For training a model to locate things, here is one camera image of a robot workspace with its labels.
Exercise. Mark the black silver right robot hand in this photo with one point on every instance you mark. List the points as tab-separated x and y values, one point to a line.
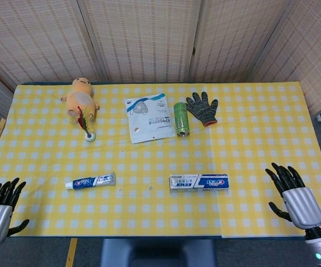
303	205

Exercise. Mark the blue white toothpaste tube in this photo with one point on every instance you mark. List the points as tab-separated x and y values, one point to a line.
90	181

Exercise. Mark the blue white toothpaste box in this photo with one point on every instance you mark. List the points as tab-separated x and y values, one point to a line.
199	183

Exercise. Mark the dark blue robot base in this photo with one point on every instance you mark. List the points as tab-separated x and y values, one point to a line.
157	253

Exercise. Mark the yellow white checkered tablecloth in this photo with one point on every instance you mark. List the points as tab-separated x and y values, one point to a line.
160	217

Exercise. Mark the red green feather shuttlecock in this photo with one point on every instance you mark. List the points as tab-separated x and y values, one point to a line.
84	122

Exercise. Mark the grey knitted work glove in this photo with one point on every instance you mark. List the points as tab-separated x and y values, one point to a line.
203	109

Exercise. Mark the yellow plush duck toy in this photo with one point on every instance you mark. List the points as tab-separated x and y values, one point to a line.
81	98

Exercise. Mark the green drink can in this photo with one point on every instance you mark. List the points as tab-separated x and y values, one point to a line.
181	118

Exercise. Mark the white face mask package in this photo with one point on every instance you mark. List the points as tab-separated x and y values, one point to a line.
150	122

